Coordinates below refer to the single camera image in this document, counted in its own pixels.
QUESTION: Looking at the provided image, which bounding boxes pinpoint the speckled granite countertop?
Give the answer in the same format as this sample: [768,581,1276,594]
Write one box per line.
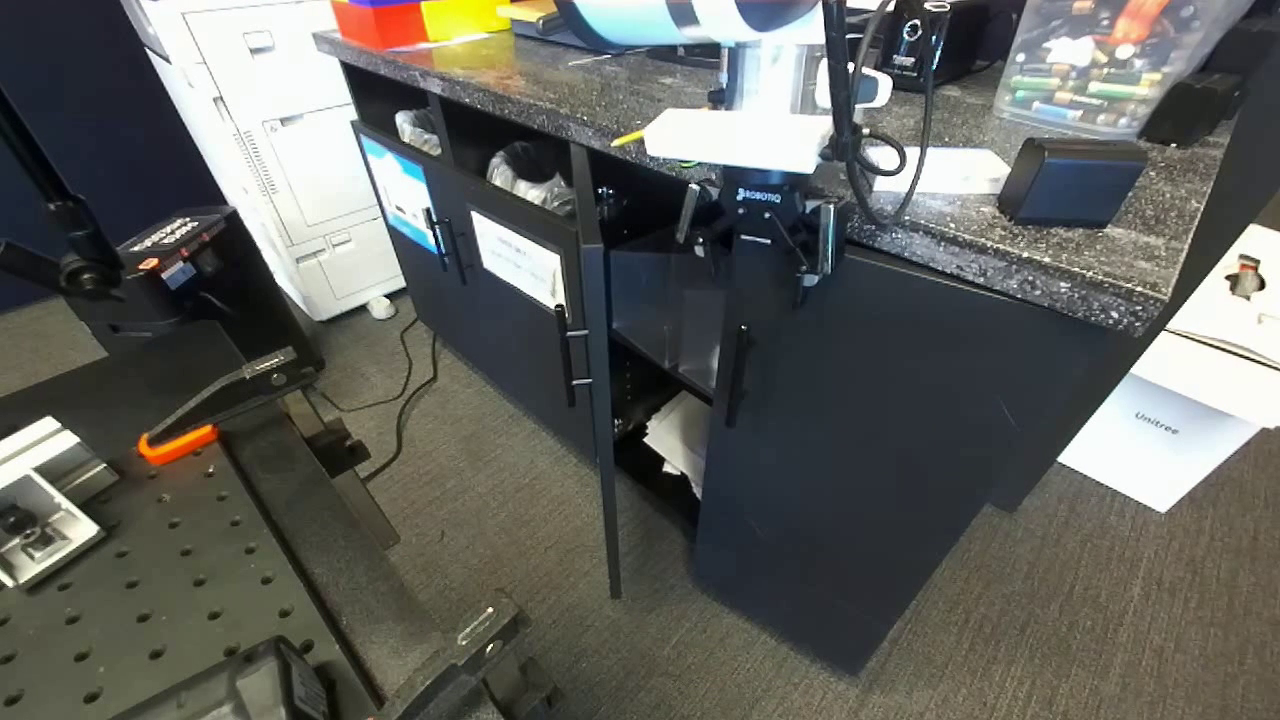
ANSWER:
[313,24,1234,341]

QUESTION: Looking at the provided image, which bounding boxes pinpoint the blue and white paper sheet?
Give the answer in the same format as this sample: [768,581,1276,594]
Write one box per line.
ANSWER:
[356,133,444,254]

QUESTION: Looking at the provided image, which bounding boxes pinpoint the black table clamp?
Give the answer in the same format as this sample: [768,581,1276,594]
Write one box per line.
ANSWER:
[385,592,563,720]

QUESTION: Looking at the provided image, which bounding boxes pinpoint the yellow plastic bin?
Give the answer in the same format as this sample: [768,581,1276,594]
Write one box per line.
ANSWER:
[418,0,510,43]

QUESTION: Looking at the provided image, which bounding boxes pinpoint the red plastic bin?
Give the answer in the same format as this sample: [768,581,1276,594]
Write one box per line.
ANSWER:
[328,0,430,52]

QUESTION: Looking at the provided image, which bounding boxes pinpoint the cabinet door with white label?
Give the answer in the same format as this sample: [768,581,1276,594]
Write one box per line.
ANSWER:
[440,165,597,462]

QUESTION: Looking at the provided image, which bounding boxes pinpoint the dark blue rectangular box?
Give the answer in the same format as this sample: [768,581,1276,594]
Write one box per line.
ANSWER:
[997,134,1153,231]

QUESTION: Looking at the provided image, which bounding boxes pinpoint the dark blue cabinet carcass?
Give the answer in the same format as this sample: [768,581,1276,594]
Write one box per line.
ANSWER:
[334,54,1280,603]

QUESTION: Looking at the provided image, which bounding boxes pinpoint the white cardboard box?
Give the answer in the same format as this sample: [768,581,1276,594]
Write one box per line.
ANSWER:
[1130,219,1280,433]

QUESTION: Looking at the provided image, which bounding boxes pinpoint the black desktop device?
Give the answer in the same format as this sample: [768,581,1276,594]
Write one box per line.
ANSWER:
[884,0,1022,97]

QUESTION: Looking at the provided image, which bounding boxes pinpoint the orange clamp handle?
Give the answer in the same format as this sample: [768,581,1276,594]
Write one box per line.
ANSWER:
[133,421,222,470]

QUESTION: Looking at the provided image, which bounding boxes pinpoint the aluminium bracket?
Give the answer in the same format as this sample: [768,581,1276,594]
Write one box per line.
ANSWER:
[0,411,120,592]

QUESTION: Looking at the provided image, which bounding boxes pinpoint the cabinet door with blue sheet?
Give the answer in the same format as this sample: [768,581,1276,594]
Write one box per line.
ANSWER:
[349,119,465,337]

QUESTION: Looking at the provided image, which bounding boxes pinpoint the white item in shelf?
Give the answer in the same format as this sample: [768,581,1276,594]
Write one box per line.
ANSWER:
[393,109,448,161]

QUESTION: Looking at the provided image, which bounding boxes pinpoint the black bar door handle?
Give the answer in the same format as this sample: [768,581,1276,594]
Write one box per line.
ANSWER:
[554,306,597,411]
[435,202,472,289]
[716,317,760,433]

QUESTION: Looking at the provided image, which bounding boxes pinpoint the black clamp lever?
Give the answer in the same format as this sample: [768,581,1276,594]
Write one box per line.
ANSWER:
[133,346,304,470]

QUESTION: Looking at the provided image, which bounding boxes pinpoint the white plastic bag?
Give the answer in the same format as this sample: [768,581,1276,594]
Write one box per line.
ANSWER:
[482,134,581,215]

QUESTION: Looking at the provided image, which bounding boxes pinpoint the black floor cable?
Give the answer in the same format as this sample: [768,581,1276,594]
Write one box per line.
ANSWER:
[313,312,444,482]

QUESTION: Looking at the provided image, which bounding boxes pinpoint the black camera stand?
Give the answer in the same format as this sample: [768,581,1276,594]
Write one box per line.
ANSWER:
[0,90,323,393]

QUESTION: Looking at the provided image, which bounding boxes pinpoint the black perforated breadboard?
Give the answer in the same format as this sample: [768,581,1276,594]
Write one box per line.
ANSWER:
[0,444,376,720]

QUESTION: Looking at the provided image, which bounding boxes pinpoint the white paper label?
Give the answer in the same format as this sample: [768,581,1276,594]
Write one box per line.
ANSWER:
[466,208,567,312]

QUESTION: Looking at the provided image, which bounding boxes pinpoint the blue book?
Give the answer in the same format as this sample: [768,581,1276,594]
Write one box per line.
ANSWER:
[505,0,591,43]

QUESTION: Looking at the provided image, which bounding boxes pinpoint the black box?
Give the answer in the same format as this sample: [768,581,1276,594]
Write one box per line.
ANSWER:
[1134,72,1244,150]

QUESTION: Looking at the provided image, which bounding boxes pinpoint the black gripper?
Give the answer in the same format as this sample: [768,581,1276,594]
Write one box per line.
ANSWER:
[671,169,849,292]

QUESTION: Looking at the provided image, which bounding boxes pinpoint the white papers inside cabinet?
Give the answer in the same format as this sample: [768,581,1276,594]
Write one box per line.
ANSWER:
[640,386,720,499]

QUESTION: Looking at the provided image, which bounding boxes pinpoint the dark blue cabinet door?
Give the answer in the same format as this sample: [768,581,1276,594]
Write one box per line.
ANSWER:
[567,138,628,600]
[688,231,1134,677]

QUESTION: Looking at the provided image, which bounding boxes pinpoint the clear plastic bin of batteries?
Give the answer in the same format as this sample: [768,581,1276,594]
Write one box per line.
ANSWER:
[990,0,1255,138]

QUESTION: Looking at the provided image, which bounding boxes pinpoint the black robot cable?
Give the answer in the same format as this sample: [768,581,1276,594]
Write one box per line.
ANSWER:
[817,0,940,227]

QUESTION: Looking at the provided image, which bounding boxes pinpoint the white filing cabinet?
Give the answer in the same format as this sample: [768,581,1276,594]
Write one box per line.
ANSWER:
[117,0,409,322]

